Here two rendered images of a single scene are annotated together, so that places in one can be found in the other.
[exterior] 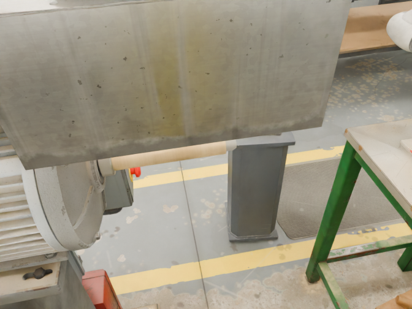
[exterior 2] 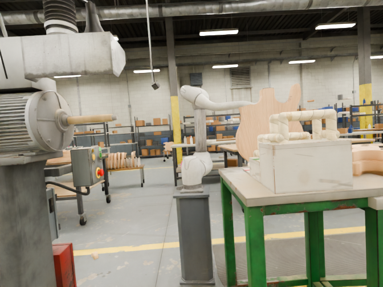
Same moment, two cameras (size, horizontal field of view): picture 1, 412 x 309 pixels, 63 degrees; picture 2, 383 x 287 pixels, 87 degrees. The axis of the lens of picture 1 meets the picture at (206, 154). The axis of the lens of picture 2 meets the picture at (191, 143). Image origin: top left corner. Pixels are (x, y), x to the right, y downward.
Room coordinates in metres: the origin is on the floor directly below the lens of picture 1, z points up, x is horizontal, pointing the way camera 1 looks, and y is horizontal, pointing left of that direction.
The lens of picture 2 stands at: (-0.39, -0.46, 1.16)
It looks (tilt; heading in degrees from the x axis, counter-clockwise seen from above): 3 degrees down; 7
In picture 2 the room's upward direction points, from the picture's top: 4 degrees counter-clockwise
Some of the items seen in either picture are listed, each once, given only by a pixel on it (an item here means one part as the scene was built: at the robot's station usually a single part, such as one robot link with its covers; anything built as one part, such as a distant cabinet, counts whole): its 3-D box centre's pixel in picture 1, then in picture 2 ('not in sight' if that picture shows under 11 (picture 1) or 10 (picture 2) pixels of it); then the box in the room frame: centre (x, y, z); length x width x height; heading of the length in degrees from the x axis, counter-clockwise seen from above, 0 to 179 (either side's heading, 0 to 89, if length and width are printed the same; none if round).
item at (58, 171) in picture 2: not in sight; (66, 169); (0.56, 0.31, 1.02); 0.19 x 0.04 x 0.04; 9
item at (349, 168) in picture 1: (329, 225); (229, 246); (0.83, -0.50, 0.45); 0.05 x 0.05 x 0.90; 9
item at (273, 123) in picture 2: not in sight; (274, 130); (0.44, -0.69, 1.15); 0.03 x 0.03 x 0.09
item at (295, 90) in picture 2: not in sight; (292, 94); (0.74, -0.87, 1.33); 0.07 x 0.04 x 0.10; 97
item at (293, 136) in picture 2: not in sight; (286, 136); (0.53, -0.76, 1.12); 0.20 x 0.03 x 0.03; 97
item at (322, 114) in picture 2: not in sight; (306, 115); (0.37, -0.78, 1.20); 0.20 x 0.03 x 0.03; 97
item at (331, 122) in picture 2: not in sight; (331, 127); (0.38, -0.86, 1.15); 0.03 x 0.03 x 0.09
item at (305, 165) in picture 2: not in sight; (301, 163); (0.42, -0.78, 1.02); 0.27 x 0.15 x 0.17; 98
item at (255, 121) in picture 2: not in sight; (268, 126); (0.73, -0.74, 1.17); 0.35 x 0.04 x 0.40; 97
